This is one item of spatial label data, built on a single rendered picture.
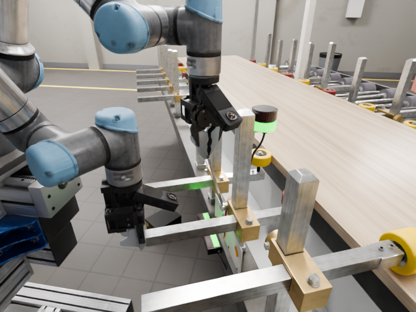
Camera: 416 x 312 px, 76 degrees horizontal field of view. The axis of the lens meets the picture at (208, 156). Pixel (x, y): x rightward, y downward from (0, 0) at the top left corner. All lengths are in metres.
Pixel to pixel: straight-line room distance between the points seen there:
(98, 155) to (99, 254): 1.45
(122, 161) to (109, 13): 0.25
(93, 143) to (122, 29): 0.19
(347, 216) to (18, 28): 0.91
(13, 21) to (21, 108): 0.30
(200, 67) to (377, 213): 0.56
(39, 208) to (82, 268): 1.15
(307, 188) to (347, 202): 0.38
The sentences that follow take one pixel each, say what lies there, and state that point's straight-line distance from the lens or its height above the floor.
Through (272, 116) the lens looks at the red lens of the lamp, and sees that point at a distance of 0.63.
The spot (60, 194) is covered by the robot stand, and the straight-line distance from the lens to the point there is 0.77.
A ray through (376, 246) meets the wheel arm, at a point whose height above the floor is 0.96.
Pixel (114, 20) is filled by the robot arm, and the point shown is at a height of 1.33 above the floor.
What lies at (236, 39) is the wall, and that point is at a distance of 7.06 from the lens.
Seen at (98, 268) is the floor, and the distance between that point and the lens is 1.84.
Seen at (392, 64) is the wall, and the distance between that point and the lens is 7.76.
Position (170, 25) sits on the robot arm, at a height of 1.32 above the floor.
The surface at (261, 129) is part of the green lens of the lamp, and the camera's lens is 0.63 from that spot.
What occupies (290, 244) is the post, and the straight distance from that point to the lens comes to 0.49.
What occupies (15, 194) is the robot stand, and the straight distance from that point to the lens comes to 0.77.
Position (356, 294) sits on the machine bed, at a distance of 0.77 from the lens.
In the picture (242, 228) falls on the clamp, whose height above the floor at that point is 0.87.
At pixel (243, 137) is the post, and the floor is 1.08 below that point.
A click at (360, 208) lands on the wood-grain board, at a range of 0.80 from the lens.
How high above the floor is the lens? 1.34
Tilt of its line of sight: 28 degrees down
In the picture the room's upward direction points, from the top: straight up
